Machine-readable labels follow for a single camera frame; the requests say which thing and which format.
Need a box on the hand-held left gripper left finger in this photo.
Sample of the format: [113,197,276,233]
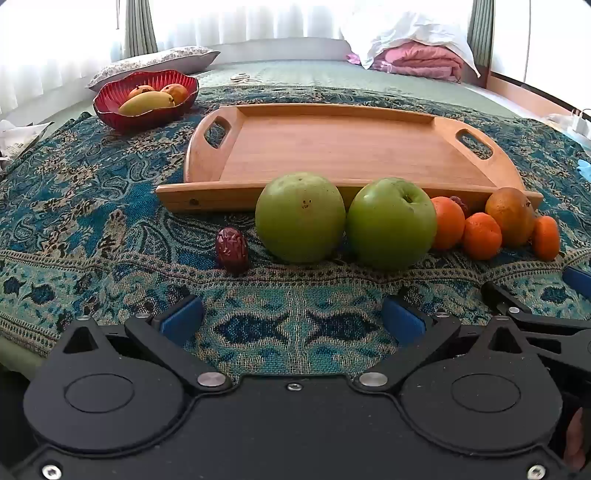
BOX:
[60,294,232,394]

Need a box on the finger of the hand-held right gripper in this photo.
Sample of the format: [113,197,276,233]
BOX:
[481,281,591,370]
[561,266,591,293]

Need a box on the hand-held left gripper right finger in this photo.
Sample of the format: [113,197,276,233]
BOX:
[355,294,523,393]

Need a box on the orange tangerine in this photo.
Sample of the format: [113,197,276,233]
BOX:
[462,212,503,261]
[431,196,466,251]
[532,216,561,262]

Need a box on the brownish orange mango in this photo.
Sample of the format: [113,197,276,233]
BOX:
[485,186,537,247]

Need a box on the shiny green apple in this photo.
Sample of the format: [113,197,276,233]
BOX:
[347,178,438,271]

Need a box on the wooden tray with handles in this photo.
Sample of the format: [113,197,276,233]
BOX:
[156,104,544,214]

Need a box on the speckled green round pear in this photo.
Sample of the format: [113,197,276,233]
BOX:
[255,173,346,264]

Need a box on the teal paisley printed blanket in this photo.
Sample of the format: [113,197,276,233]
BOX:
[0,83,591,367]

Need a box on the red ribbed glass bowl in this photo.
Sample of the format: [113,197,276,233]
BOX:
[93,69,199,133]

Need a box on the yellow mango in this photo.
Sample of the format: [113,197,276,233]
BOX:
[119,91,177,116]

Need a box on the orange red speckled fruit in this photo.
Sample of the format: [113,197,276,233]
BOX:
[160,83,190,106]

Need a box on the white wardrobe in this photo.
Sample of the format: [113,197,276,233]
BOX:
[488,0,591,116]

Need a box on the crumpled newspaper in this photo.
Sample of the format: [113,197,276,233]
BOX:
[0,119,55,172]

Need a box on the floral grey pillow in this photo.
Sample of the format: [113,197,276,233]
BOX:
[87,47,222,92]

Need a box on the folded pink blanket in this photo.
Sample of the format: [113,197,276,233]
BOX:
[346,43,464,83]

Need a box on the green curtain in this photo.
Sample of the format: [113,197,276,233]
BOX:
[124,0,160,59]
[467,0,494,75]

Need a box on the white duvet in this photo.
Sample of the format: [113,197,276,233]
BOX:
[340,11,482,78]

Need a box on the white sheer curtain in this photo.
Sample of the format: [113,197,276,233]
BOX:
[0,0,472,116]

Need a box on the white charger with cable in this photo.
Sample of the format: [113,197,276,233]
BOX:
[544,107,591,136]

